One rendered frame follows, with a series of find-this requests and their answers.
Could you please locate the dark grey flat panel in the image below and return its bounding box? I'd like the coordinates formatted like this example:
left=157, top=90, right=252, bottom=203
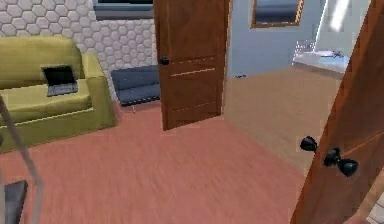
left=2, top=180, right=29, bottom=224

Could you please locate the black laptop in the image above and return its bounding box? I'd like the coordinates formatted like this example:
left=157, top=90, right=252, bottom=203
left=40, top=64, right=80, bottom=98

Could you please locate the brown wooden room door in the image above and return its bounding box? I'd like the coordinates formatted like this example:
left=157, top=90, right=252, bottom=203
left=152, top=0, right=231, bottom=132
left=289, top=0, right=384, bottom=224

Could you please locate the olive green sofa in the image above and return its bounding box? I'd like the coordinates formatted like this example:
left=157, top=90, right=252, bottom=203
left=0, top=35, right=118, bottom=154

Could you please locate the dark framed window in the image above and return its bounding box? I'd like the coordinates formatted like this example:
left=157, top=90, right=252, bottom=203
left=92, top=0, right=155, bottom=22

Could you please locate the grey metal frame stand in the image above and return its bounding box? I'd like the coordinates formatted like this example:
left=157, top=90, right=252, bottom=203
left=0, top=93, right=45, bottom=224

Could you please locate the black double door knob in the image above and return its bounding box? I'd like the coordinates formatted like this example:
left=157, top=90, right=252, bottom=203
left=299, top=135, right=360, bottom=178

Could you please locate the wood framed wall picture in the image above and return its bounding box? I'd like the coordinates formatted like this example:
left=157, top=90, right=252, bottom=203
left=250, top=0, right=305, bottom=29

